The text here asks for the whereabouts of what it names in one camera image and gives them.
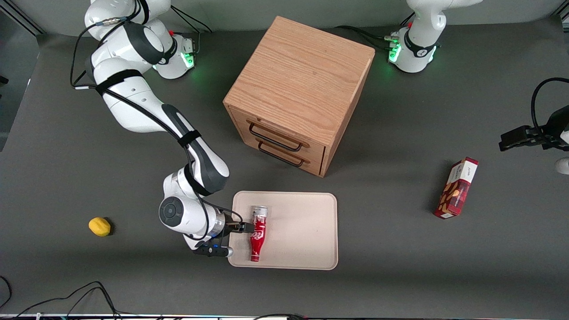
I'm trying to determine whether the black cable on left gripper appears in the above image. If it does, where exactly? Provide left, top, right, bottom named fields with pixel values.
left=530, top=77, right=569, bottom=134

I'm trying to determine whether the black right base cable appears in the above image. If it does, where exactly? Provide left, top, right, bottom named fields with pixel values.
left=170, top=4, right=212, bottom=34

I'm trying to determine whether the black left base cable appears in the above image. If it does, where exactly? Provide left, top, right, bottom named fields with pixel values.
left=334, top=13, right=416, bottom=52

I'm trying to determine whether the black aluminium frame bar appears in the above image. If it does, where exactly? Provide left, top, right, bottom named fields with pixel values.
left=0, top=0, right=46, bottom=37

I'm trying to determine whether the black base cable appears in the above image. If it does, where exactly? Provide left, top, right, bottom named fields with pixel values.
left=334, top=13, right=416, bottom=52
left=170, top=4, right=212, bottom=34

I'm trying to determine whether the beige plastic tray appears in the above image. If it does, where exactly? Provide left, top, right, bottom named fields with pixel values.
left=228, top=191, right=339, bottom=271

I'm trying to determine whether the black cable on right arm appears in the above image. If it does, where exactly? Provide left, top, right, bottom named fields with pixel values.
left=70, top=0, right=243, bottom=243

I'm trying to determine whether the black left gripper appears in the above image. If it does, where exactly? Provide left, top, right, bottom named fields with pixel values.
left=498, top=105, right=569, bottom=152

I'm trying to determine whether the black drawer handle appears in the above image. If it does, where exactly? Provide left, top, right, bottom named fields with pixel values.
left=257, top=141, right=306, bottom=168
left=248, top=122, right=304, bottom=153

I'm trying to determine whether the red snack box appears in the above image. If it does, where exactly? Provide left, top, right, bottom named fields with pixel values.
left=433, top=156, right=480, bottom=220

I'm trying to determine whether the red coke bottle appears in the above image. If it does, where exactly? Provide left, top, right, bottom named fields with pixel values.
left=249, top=205, right=269, bottom=263

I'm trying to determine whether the black floor cable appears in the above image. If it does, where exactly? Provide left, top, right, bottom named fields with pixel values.
left=17, top=281, right=121, bottom=319
left=0, top=275, right=12, bottom=308

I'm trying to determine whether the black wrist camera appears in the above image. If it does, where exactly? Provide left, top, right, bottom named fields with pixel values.
left=192, top=242, right=233, bottom=259

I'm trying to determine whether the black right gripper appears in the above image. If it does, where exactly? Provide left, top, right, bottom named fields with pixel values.
left=222, top=213, right=255, bottom=237

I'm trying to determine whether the yellow lemon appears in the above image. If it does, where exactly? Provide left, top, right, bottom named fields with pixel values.
left=88, top=216, right=112, bottom=237

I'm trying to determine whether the wooden drawer cabinet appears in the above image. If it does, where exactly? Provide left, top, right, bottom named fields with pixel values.
left=223, top=16, right=376, bottom=178

